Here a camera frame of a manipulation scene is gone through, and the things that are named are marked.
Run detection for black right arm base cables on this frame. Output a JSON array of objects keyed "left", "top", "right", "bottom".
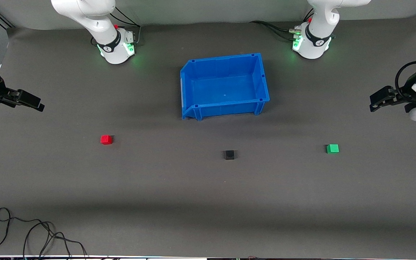
[{"left": 91, "top": 6, "right": 142, "bottom": 46}]

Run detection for dark grey table mat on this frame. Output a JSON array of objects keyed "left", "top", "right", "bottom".
[{"left": 0, "top": 14, "right": 416, "bottom": 257}]

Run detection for blue plastic storage bin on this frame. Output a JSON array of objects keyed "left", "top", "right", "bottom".
[{"left": 180, "top": 53, "right": 270, "bottom": 121}]

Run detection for loose black cable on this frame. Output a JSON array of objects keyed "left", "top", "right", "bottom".
[{"left": 0, "top": 207, "right": 88, "bottom": 258}]

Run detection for black arm base cables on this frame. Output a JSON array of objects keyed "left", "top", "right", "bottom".
[
  {"left": 250, "top": 8, "right": 315, "bottom": 41},
  {"left": 91, "top": 6, "right": 142, "bottom": 46}
]

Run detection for black left arm base cables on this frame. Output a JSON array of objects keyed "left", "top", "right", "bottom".
[{"left": 250, "top": 8, "right": 315, "bottom": 41}]

